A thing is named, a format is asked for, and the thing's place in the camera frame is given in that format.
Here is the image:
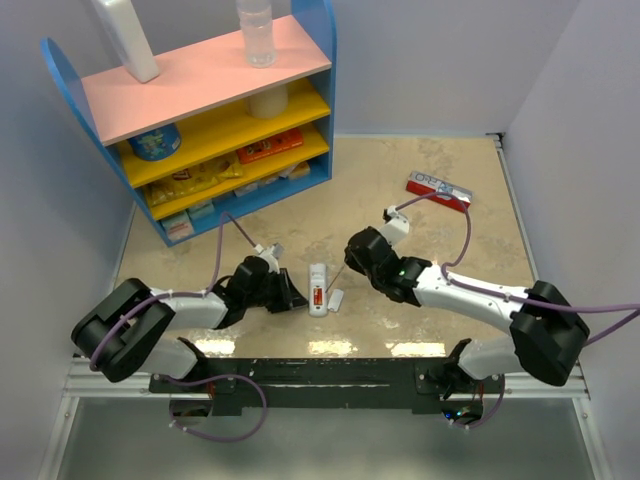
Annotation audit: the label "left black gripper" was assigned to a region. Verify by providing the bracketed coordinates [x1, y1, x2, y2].
[245, 268, 309, 314]

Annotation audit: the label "thin metal pick tool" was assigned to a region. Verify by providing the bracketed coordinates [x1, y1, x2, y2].
[325, 263, 346, 294]

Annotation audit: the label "white remote control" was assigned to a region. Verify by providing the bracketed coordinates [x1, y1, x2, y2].
[309, 263, 328, 318]

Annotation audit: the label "white battery cover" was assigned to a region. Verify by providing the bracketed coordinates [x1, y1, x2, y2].
[328, 289, 344, 313]

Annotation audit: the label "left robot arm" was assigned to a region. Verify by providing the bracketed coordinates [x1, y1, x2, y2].
[71, 255, 308, 392]

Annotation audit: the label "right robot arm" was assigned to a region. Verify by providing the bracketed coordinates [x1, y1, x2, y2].
[345, 227, 590, 393]

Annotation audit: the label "red white toothpaste box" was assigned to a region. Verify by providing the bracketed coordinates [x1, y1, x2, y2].
[406, 171, 473, 212]

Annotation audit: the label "small white boxes bottom shelf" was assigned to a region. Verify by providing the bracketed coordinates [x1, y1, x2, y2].
[159, 160, 312, 244]

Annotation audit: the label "orange snack box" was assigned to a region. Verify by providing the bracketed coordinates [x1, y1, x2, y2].
[236, 128, 304, 164]

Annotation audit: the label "yellow snack bags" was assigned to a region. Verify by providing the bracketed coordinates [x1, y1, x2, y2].
[144, 152, 244, 207]

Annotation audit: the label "cream cylindrical cup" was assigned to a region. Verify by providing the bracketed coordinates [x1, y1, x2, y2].
[244, 84, 289, 119]

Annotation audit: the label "blue shelf unit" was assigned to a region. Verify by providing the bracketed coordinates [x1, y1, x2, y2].
[40, 1, 338, 231]

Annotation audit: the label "blue patterned can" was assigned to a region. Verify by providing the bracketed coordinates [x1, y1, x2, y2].
[127, 123, 182, 162]

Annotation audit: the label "clear plastic bottle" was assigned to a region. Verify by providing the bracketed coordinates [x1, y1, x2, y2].
[236, 0, 277, 68]

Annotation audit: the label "white bottle on shelf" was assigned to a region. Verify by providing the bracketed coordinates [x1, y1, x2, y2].
[91, 0, 160, 83]

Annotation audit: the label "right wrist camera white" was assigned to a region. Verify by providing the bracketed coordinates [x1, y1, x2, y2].
[379, 205, 410, 246]

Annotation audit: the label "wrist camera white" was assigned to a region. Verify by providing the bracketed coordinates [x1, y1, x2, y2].
[379, 205, 410, 246]
[253, 243, 284, 273]

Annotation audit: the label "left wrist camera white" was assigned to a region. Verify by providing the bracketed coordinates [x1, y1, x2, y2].
[253, 243, 284, 273]

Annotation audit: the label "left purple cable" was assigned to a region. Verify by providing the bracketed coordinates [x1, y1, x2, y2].
[88, 211, 261, 371]

